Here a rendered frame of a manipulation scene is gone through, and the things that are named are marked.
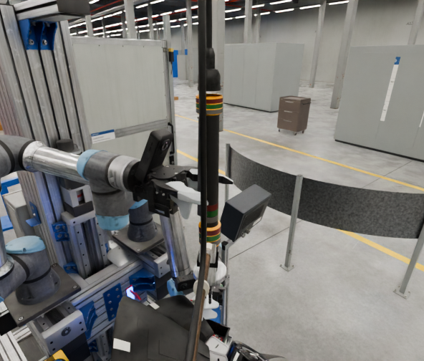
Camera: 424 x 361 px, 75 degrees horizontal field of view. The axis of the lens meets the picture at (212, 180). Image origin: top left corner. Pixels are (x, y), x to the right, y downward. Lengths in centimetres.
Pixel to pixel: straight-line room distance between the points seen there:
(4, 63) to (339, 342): 248
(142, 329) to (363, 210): 212
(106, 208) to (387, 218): 223
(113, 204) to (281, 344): 188
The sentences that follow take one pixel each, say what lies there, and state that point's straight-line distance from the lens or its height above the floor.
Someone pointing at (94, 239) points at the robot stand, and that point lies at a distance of 143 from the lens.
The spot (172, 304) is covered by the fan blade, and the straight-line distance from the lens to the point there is 96.
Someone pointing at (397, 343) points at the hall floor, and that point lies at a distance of 266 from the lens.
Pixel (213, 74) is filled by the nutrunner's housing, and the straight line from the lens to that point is 44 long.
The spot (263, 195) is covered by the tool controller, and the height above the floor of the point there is 123.
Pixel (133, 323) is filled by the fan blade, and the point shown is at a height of 141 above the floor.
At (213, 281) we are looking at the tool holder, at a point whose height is 147.
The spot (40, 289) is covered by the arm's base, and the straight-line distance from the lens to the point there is 127.
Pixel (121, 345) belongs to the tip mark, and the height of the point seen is 142.
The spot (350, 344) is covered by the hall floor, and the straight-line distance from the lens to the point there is 250.
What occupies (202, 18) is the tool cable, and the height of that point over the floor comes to 192.
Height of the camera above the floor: 188
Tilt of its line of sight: 24 degrees down
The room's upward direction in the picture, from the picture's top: straight up
